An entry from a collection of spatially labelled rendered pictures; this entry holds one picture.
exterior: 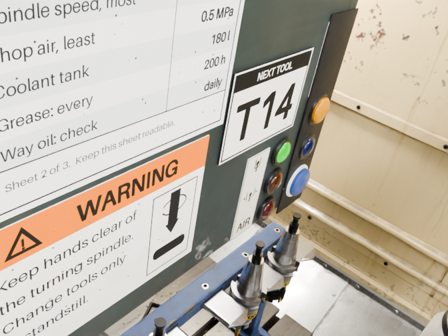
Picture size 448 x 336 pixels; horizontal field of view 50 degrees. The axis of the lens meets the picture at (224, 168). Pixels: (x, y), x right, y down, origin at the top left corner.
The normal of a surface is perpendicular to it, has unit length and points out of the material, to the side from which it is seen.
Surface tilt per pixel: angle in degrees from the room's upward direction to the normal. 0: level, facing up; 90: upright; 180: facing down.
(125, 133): 90
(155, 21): 90
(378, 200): 90
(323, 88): 90
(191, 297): 0
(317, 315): 24
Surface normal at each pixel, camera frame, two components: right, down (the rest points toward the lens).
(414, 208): -0.64, 0.35
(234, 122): 0.76, 0.46
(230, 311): 0.15, -0.82
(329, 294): -0.11, -0.61
